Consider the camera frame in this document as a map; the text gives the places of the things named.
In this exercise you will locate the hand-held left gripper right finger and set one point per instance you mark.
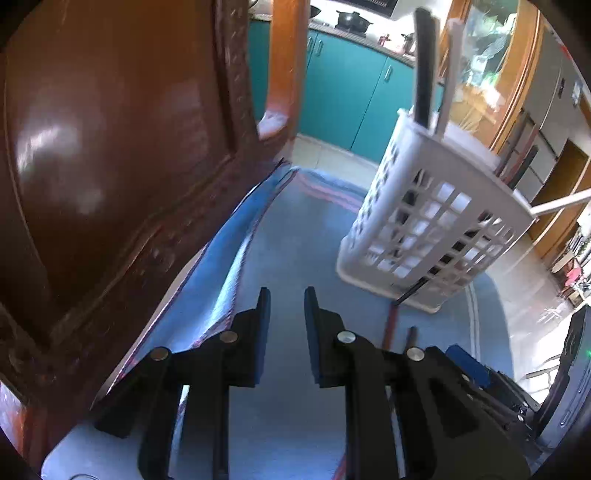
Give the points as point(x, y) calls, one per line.
point(311, 332)

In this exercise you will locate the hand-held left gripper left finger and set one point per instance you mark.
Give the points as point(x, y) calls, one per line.
point(264, 323)

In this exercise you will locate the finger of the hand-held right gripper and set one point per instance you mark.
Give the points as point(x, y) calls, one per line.
point(466, 364)

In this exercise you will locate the red-brown chopstick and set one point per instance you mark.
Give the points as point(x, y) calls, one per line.
point(524, 152)
point(390, 325)

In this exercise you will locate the thin black chopstick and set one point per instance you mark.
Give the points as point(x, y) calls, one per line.
point(408, 293)
point(526, 166)

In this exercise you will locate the beige chopstick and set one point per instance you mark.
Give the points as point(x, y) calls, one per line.
point(563, 203)

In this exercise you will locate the white plastic utensil basket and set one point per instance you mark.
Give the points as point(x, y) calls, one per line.
point(415, 152)

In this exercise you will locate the dark brown chopstick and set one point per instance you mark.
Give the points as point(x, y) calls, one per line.
point(516, 138)

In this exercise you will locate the thick black chopstick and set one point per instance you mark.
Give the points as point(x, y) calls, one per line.
point(424, 69)

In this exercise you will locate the white chopstick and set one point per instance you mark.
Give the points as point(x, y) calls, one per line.
point(450, 78)

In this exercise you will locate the blue striped cloth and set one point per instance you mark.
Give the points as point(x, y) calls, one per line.
point(286, 240)

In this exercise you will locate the brown wooden chair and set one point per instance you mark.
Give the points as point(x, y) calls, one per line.
point(115, 138)

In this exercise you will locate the teal kitchen cabinets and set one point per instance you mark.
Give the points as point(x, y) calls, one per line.
point(341, 92)

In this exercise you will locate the grey refrigerator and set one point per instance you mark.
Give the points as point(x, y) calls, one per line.
point(563, 115)

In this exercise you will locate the wooden framed glass door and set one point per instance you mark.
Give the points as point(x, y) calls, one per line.
point(489, 69)

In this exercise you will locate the small metal kettle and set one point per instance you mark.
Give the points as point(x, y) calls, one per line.
point(409, 44)

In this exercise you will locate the black pot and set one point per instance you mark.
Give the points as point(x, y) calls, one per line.
point(353, 22)

